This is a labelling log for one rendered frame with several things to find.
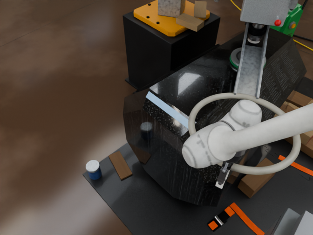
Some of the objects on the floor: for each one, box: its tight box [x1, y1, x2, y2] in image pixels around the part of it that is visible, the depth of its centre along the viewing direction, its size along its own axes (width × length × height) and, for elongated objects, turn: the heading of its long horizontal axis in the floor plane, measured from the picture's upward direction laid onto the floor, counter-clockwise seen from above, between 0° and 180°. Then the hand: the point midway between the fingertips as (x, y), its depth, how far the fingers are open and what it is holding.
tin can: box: [86, 160, 102, 180], centre depth 208 cm, size 10×10×13 cm
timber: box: [238, 158, 276, 198], centre depth 205 cm, size 30×12×12 cm, turn 129°
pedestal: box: [122, 10, 220, 90], centre depth 260 cm, size 66×66×74 cm
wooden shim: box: [109, 151, 133, 180], centre depth 218 cm, size 25×10×2 cm, turn 30°
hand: (222, 178), depth 114 cm, fingers closed on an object, 4 cm apart
